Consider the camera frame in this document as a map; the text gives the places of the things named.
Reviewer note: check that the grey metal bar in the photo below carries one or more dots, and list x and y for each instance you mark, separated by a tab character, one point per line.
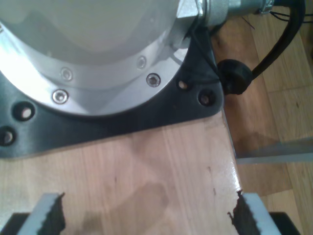
274	153

